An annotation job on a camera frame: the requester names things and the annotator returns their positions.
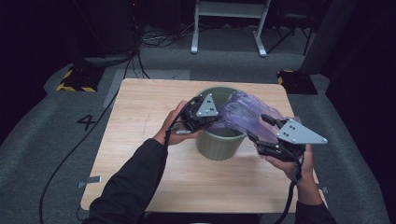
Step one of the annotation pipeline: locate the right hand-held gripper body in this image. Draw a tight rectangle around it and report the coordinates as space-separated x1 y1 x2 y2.
256 118 329 162

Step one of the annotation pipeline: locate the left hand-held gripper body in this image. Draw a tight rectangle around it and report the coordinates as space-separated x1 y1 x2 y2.
180 92 222 133

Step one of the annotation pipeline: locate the purple plastic bag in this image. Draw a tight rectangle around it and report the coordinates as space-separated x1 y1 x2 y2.
211 90 303 160

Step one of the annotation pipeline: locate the green plastic bin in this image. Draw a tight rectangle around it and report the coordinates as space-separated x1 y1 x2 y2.
195 86 250 161

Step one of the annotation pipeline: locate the person's right hand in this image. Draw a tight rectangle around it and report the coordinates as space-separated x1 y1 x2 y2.
264 143 316 188

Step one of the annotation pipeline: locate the person's left hand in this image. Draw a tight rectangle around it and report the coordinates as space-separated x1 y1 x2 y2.
153 100 204 147

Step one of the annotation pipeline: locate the black yellow striped stand base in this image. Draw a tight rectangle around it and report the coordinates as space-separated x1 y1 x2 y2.
56 63 106 93
276 69 319 96

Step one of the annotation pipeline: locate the grey pillar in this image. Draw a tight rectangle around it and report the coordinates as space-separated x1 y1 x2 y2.
299 0 359 76

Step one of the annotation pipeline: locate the black chair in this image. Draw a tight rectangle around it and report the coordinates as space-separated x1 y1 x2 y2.
267 0 316 57

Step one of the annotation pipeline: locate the left hand-held gripper cable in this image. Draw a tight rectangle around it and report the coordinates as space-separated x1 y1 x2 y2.
163 96 200 147

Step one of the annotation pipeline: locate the hand-held gripper cable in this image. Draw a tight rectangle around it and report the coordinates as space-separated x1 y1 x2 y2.
274 148 304 224
163 96 200 147

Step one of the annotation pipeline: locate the right hand-held gripper cable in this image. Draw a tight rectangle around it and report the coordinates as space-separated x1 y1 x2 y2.
274 148 304 224

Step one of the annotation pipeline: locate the tangle of floor cables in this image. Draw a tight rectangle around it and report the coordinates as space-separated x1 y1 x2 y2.
139 22 200 49

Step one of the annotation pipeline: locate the white desk frame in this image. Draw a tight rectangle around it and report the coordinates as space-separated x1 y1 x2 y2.
190 0 272 59

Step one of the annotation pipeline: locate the long black floor cable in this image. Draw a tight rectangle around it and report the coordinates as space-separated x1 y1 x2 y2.
38 52 141 224

